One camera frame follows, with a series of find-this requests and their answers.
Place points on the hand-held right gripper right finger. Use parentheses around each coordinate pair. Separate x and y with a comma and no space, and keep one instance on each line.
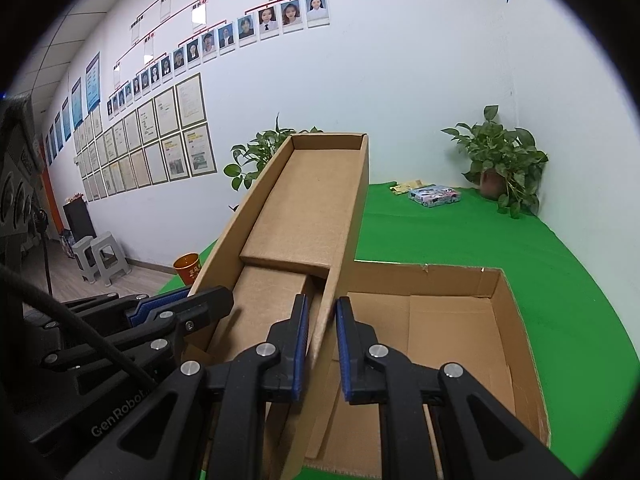
(344,355)

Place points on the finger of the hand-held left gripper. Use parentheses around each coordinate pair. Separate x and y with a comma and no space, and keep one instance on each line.
(150,307)
(125,350)

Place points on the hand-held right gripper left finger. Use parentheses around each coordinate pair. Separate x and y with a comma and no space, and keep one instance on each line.
(298,355)

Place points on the large cardboard box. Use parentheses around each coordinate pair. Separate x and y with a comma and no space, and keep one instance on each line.
(450,340)

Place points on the narrow cardboard tray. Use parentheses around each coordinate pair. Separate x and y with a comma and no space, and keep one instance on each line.
(310,195)

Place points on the orange bucket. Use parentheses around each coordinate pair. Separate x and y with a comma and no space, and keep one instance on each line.
(186,267)

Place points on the grey plastic stool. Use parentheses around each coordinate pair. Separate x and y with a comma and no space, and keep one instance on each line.
(80,255)
(107,255)

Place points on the black cabinet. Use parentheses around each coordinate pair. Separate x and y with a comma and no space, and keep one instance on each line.
(79,220)

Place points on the black tripod stand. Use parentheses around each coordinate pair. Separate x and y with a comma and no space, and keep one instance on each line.
(40,217)

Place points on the group of framed certificates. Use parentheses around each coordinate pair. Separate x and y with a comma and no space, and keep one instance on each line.
(190,160)

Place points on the yellow packet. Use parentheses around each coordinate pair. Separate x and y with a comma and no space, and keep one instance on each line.
(406,186)

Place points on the packets on green table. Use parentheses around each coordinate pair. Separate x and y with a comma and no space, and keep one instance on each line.
(435,196)

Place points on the leafy green potted plant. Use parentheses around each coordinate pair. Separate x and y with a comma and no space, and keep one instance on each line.
(255,152)

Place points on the potted plant in brown pot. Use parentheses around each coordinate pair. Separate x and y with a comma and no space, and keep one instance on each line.
(500,150)

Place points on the row of portrait photos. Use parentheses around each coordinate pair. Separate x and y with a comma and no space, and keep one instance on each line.
(290,12)

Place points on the row of blue wall posters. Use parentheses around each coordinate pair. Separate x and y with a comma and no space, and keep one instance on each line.
(92,82)

